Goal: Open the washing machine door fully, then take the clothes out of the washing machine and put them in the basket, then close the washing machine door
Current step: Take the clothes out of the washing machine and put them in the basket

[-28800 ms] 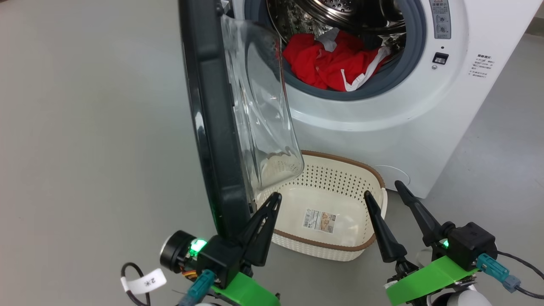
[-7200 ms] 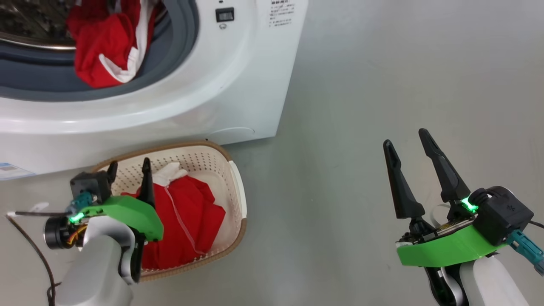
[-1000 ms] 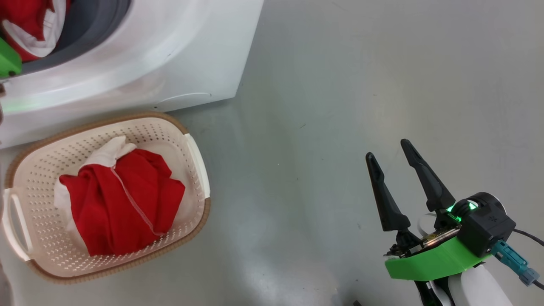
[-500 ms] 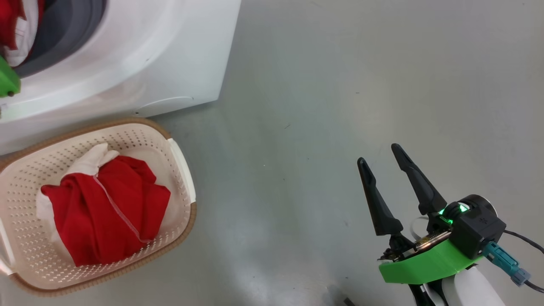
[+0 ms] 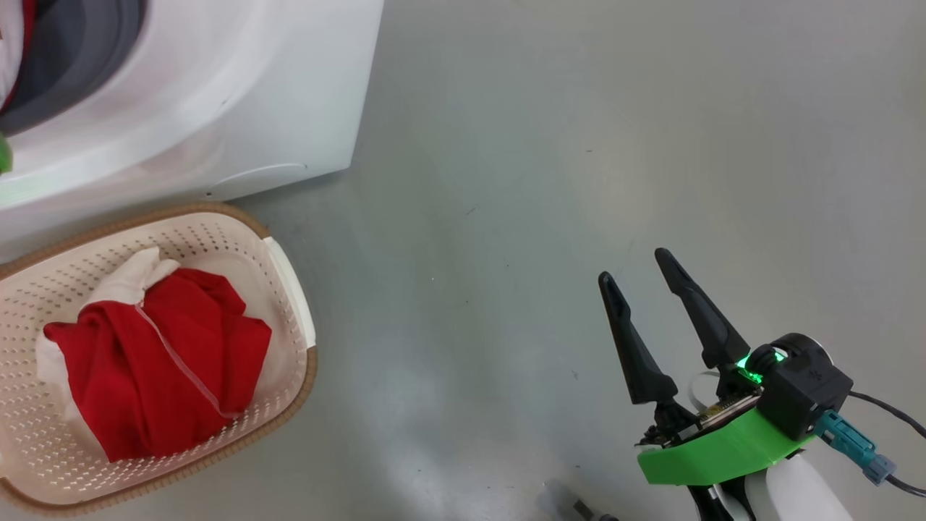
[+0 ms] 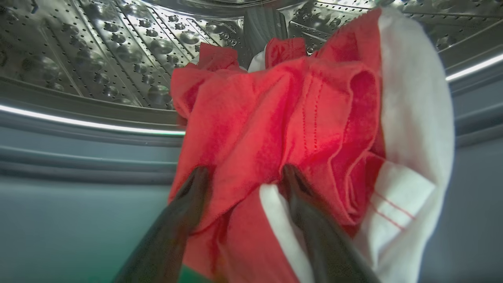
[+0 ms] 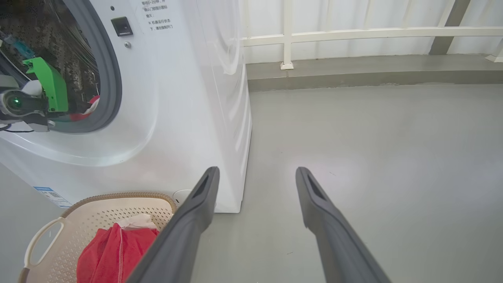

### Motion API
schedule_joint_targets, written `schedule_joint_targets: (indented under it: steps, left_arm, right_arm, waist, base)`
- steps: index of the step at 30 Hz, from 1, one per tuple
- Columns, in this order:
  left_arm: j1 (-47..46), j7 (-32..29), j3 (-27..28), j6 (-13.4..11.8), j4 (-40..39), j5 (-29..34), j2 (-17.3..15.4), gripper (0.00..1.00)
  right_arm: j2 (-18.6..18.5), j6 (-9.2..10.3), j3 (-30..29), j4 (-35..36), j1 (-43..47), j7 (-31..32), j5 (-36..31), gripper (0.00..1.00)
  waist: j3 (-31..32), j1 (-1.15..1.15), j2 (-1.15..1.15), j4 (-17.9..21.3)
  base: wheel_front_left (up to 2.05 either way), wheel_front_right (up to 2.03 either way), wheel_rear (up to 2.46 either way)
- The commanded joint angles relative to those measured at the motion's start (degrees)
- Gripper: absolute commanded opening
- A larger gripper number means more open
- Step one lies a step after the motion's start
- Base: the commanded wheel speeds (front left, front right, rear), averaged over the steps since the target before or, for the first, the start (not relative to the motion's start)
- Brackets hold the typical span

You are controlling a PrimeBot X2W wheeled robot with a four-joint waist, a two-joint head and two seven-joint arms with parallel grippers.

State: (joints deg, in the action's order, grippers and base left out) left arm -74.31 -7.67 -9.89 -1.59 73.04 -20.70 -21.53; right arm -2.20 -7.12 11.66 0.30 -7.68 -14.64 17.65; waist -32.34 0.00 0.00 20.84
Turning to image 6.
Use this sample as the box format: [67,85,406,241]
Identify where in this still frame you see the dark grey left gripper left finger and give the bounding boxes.
[112,166,211,283]

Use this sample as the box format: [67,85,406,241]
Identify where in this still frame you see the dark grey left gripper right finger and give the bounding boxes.
[281,163,381,283]

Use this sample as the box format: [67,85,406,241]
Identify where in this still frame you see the red and white garment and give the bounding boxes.
[168,6,455,283]

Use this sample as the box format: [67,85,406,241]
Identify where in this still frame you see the white front-load washing machine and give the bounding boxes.
[0,0,503,283]

